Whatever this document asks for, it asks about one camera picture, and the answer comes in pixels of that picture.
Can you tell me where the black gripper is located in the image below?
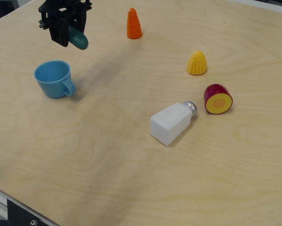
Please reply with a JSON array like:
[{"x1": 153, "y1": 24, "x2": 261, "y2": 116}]
[{"x1": 38, "y1": 0, "x2": 92, "y2": 47}]

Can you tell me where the green toy cucumber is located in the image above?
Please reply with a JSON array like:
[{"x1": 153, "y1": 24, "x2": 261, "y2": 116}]
[{"x1": 68, "y1": 26, "x2": 89, "y2": 50}]

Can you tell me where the blue plastic cup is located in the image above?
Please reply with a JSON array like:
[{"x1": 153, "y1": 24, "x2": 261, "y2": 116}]
[{"x1": 34, "y1": 60, "x2": 76, "y2": 98}]

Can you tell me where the orange toy carrot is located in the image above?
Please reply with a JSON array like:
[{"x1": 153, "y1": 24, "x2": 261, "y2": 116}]
[{"x1": 126, "y1": 8, "x2": 142, "y2": 39}]

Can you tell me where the yellow toy corn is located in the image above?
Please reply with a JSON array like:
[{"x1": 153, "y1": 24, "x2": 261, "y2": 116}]
[{"x1": 186, "y1": 51, "x2": 207, "y2": 75}]

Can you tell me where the white salt shaker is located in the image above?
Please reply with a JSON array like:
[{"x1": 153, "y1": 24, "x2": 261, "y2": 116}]
[{"x1": 150, "y1": 101, "x2": 197, "y2": 146}]

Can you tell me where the red yellow toy fruit half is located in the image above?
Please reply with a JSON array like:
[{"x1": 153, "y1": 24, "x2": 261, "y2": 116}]
[{"x1": 204, "y1": 84, "x2": 233, "y2": 114}]

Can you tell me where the aluminium table frame rail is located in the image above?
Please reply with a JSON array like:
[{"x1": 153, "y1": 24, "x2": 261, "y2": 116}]
[{"x1": 0, "y1": 190, "x2": 57, "y2": 226}]

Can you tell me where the black corner bracket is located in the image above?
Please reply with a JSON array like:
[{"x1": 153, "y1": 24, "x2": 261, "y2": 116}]
[{"x1": 7, "y1": 199, "x2": 48, "y2": 226}]

